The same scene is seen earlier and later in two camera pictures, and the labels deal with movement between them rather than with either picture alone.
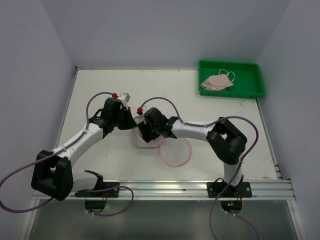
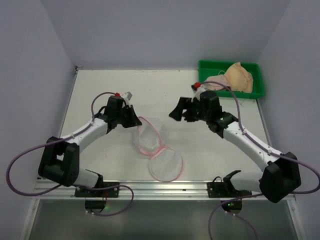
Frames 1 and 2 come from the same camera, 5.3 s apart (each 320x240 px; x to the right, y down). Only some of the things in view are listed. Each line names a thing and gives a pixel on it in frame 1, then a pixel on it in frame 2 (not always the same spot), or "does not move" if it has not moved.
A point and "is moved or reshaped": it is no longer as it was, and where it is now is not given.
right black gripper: (144, 128) → (189, 110)
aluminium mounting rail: (191, 190) does not move
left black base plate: (113, 193) does not move
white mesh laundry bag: (175, 151) is moved or reshaped
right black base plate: (242, 190) does not move
